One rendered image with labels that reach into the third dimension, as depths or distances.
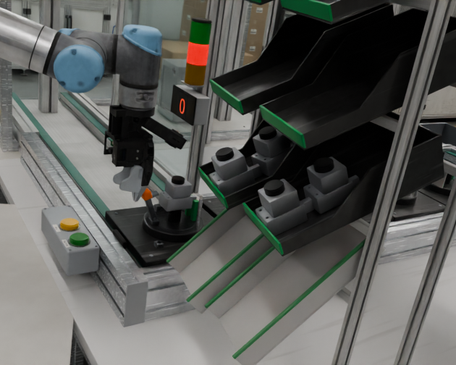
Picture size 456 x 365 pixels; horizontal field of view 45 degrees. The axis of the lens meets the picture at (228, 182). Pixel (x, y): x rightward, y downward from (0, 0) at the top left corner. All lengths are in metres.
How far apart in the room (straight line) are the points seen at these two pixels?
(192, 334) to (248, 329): 0.24
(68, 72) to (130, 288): 0.43
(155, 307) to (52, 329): 0.20
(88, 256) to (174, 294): 0.20
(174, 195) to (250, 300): 0.36
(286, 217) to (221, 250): 0.26
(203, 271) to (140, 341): 0.19
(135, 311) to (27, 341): 0.20
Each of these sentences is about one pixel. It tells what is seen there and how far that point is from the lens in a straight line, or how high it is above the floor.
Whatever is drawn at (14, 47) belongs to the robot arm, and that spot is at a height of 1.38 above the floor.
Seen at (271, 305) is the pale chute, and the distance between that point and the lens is 0.92.
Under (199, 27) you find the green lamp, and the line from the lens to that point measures 1.34.
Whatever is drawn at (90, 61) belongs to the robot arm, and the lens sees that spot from 0.91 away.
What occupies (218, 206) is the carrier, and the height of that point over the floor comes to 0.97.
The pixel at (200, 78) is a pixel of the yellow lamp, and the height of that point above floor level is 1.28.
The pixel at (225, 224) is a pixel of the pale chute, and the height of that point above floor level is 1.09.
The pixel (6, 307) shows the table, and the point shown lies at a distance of 1.20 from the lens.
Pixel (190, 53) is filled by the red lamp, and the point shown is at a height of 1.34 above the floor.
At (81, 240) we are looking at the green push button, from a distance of 1.19.
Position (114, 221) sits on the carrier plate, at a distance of 1.28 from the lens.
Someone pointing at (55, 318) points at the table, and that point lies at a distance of 1.16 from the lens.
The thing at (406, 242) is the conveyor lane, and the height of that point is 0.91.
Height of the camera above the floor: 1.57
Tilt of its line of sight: 22 degrees down
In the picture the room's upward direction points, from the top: 9 degrees clockwise
